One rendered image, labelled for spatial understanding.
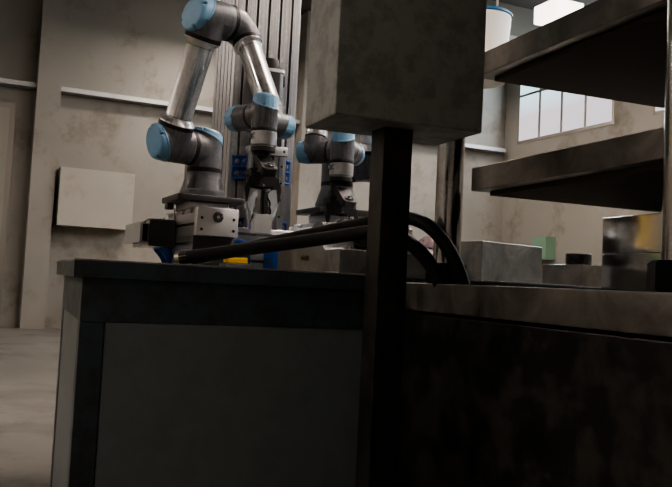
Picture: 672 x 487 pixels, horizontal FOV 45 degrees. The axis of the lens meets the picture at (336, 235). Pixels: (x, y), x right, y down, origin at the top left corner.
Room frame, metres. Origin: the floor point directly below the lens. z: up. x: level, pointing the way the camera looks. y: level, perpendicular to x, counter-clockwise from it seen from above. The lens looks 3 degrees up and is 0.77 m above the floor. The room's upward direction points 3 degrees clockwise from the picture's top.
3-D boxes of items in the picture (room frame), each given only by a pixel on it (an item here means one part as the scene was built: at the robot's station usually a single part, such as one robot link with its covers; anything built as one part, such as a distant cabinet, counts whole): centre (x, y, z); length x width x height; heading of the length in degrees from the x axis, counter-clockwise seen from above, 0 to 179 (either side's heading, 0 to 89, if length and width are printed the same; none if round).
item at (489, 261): (2.48, -0.34, 0.86); 0.50 x 0.26 x 0.11; 39
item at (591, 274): (2.58, -0.78, 0.84); 0.20 x 0.15 x 0.07; 21
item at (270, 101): (2.30, 0.22, 1.25); 0.09 x 0.08 x 0.11; 45
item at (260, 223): (2.32, 0.23, 0.93); 0.13 x 0.05 x 0.05; 21
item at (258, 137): (2.30, 0.22, 1.17); 0.08 x 0.08 x 0.05
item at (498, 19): (7.96, -1.35, 3.18); 0.59 x 0.57 x 0.69; 115
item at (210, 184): (2.72, 0.45, 1.09); 0.15 x 0.15 x 0.10
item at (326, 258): (2.26, -0.04, 0.87); 0.50 x 0.26 x 0.14; 21
